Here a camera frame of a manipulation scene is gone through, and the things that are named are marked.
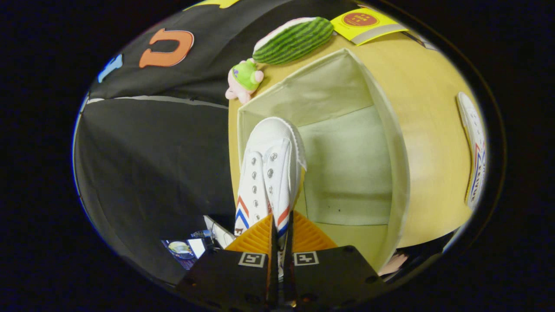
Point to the watermelon slice plush toy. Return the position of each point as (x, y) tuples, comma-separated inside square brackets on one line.
[(295, 43)]

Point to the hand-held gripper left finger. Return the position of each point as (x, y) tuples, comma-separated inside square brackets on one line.
[(274, 242)]

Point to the yellow book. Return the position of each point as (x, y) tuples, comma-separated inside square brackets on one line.
[(360, 19)]

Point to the computer screen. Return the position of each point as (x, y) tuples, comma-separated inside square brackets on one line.
[(182, 248)]

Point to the cream fabric storage box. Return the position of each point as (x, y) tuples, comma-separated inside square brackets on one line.
[(347, 173)]

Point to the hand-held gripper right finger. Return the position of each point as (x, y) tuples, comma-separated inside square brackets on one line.
[(288, 260)]

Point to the white canvas shoe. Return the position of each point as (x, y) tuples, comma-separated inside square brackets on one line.
[(269, 164), (475, 143)]

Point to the white plastic case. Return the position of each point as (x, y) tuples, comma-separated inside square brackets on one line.
[(221, 234)]

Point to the pink and green plush toy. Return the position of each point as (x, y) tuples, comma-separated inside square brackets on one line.
[(247, 76)]

